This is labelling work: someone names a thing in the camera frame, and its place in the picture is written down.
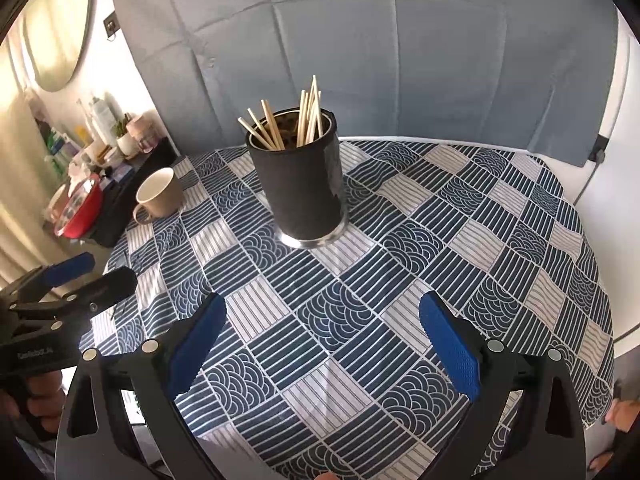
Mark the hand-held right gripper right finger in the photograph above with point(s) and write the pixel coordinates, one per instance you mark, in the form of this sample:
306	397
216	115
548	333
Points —
450	345

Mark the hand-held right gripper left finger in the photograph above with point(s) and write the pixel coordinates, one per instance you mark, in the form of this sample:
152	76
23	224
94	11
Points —
197	345

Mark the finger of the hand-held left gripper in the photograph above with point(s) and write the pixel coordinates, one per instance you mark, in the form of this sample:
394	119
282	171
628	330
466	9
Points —
102	287
70	267

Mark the black cylindrical utensil holder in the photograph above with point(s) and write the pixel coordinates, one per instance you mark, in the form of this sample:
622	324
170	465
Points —
300	195

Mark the bundle of wooden chopsticks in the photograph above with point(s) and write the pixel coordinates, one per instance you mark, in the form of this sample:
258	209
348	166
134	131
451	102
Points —
304	120

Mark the person's left hand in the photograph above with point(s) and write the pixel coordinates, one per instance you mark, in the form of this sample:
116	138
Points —
45	392

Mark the red bowl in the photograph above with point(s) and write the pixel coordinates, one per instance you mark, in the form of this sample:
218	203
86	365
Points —
82	215

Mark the beige curtain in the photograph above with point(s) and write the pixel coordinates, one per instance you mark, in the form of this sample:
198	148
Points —
15	210

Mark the black side table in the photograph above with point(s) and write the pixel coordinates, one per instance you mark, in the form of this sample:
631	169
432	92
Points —
125	210

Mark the blue white patterned tablecloth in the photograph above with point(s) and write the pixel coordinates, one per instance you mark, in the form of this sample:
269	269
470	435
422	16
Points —
350	310

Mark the beige ceramic mug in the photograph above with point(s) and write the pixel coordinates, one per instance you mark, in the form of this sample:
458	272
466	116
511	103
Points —
165	195

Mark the small plant in white pot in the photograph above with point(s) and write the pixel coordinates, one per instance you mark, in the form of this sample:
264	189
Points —
124	137

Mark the cluster of toiletry bottles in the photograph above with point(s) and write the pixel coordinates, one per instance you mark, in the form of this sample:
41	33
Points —
100	117

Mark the pink jar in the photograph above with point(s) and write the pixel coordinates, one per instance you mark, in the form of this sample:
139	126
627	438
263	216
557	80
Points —
142	132

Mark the person's leg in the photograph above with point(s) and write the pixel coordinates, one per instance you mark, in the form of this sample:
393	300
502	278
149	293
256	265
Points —
625	412

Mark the blue upholstered headboard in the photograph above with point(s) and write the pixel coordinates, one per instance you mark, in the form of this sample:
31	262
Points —
350	35

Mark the wall outlet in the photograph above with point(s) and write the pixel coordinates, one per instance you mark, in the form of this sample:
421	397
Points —
111	25

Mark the oval wall mirror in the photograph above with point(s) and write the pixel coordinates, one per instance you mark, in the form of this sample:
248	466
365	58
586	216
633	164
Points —
55	20

